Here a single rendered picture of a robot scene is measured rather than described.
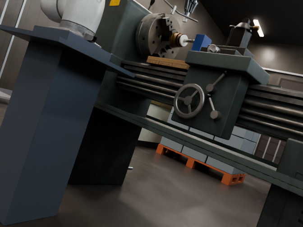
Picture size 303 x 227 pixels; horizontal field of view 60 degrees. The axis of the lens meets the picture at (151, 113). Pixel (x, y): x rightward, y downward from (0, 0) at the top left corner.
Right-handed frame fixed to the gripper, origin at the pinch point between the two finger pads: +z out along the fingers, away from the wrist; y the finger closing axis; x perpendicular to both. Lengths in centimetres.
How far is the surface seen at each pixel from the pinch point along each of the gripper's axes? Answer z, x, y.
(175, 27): 11.9, -4.9, -12.2
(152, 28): 20.3, -4.9, -31.5
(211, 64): 38, -66, -50
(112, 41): 35, 13, -44
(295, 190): 70, -111, -53
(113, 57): 45, 9, -42
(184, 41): 22.0, -21.8, -18.5
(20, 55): 76, 358, 29
